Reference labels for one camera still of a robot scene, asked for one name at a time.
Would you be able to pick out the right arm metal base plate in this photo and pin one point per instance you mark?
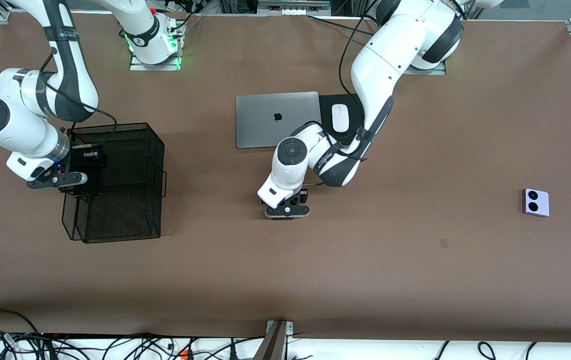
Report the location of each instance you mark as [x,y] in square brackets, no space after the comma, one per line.
[155,66]

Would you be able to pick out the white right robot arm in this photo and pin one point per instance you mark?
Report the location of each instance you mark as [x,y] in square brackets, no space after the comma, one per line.
[15,125]

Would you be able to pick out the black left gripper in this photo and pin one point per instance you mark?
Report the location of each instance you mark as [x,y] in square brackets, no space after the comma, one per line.
[302,194]

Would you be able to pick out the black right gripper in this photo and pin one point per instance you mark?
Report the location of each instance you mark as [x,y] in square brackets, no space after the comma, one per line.
[87,161]

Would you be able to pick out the silver closed laptop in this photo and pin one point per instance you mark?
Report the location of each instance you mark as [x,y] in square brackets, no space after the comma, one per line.
[255,125]

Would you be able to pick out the black mouse pad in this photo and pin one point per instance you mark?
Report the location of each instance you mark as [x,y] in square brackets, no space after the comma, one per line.
[325,107]

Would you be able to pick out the grey metal power strip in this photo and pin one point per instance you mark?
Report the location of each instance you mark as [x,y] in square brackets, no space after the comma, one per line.
[293,5]

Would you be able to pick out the black mesh two-tier organizer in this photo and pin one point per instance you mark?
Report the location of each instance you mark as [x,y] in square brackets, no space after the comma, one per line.
[115,215]

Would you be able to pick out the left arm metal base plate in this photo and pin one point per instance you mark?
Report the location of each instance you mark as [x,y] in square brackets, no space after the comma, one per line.
[435,71]

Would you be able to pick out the lavender flip phone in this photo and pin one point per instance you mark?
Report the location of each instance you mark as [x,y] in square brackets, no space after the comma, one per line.
[540,202]

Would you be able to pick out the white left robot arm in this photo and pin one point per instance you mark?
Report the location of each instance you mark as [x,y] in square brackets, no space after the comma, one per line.
[390,60]

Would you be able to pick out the small brown tape patch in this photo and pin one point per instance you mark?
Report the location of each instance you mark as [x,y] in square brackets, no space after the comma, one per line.
[444,243]

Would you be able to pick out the aluminium camera post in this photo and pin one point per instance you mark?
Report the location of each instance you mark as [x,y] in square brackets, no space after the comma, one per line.
[273,345]

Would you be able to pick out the white computer mouse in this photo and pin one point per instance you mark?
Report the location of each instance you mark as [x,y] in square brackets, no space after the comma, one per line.
[340,118]

